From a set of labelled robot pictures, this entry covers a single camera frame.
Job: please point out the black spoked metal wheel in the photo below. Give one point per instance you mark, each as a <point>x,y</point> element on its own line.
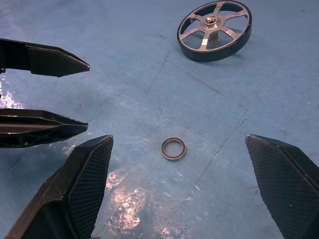
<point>185,43</point>

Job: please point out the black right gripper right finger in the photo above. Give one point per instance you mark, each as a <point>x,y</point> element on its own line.
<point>289,184</point>

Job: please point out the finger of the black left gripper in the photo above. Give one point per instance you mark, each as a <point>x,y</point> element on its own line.
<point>37,127</point>
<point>45,61</point>

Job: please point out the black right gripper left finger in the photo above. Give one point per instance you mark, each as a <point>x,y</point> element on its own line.
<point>62,194</point>

